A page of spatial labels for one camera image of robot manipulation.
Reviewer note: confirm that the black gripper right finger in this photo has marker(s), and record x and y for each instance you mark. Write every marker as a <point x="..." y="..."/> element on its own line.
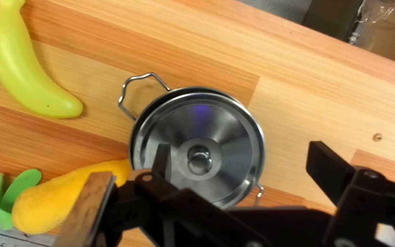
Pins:
<point x="370" y="206"/>

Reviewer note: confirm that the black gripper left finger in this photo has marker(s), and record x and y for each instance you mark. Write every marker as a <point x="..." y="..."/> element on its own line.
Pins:
<point x="170" y="214"/>

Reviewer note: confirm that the round steel pot lid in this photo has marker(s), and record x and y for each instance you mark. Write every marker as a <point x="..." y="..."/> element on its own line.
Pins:
<point x="225" y="137"/>

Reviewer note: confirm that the small steel pot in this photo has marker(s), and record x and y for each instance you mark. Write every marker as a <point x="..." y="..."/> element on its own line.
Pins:
<point x="170" y="92"/>

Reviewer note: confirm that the wooden counter board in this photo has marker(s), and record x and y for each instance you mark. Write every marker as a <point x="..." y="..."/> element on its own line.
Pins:
<point x="297" y="90"/>

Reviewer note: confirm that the yellow toy banana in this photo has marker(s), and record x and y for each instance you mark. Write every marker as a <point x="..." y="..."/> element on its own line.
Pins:
<point x="19" y="68"/>

